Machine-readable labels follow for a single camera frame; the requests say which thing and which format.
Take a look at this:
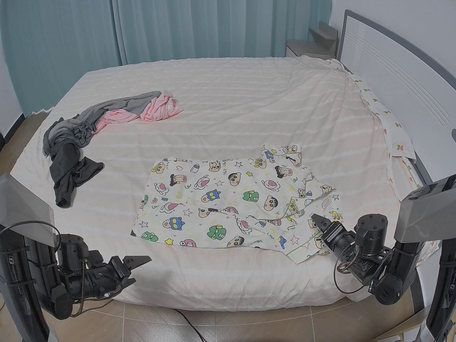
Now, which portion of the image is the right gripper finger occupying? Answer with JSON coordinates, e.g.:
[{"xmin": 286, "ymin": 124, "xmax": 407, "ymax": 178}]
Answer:
[{"xmin": 310, "ymin": 213, "xmax": 333, "ymax": 231}]

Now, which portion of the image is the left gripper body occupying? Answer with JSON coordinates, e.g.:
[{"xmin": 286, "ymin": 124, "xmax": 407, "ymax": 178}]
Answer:
[{"xmin": 83, "ymin": 256, "xmax": 131, "ymax": 299}]

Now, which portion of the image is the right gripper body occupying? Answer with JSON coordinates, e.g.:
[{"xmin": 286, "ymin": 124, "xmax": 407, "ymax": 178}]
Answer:
[{"xmin": 322, "ymin": 221, "xmax": 358, "ymax": 260}]

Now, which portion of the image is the white printed pyjama top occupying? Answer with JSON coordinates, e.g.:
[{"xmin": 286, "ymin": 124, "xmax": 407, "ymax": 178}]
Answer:
[{"xmin": 130, "ymin": 143, "xmax": 342, "ymax": 264}]

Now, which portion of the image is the dark grey garment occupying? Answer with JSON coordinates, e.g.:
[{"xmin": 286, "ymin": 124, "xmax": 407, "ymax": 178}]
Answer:
[{"xmin": 49, "ymin": 144, "xmax": 105, "ymax": 209}]

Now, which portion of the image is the white printed pillow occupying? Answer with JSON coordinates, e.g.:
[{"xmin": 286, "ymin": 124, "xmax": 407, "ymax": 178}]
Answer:
[{"xmin": 326, "ymin": 58, "xmax": 418, "ymax": 164}]

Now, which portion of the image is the bed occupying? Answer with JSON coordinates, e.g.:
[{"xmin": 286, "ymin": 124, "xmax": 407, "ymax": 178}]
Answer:
[{"xmin": 9, "ymin": 9, "xmax": 456, "ymax": 313}]

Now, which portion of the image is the pink garment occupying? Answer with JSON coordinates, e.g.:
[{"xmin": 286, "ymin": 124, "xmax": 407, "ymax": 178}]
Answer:
[{"xmin": 91, "ymin": 91, "xmax": 185, "ymax": 134}]

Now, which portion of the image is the grey bedside table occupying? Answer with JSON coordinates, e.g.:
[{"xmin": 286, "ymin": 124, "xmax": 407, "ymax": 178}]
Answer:
[{"xmin": 286, "ymin": 21, "xmax": 339, "ymax": 58}]

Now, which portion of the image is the blue-green curtain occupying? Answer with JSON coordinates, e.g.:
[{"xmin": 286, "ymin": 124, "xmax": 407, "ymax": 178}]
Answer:
[
  {"xmin": 111, "ymin": 0, "xmax": 334, "ymax": 67},
  {"xmin": 0, "ymin": 0, "xmax": 120, "ymax": 118}
]

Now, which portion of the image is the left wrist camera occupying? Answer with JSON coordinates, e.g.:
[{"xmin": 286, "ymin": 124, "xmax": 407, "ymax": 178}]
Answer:
[{"xmin": 86, "ymin": 250, "xmax": 105, "ymax": 267}]

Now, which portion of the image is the black cable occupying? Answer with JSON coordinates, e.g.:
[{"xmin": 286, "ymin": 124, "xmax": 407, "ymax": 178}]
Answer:
[
  {"xmin": 334, "ymin": 257, "xmax": 373, "ymax": 295},
  {"xmin": 0, "ymin": 220, "xmax": 62, "ymax": 260},
  {"xmin": 173, "ymin": 308, "xmax": 216, "ymax": 342}
]

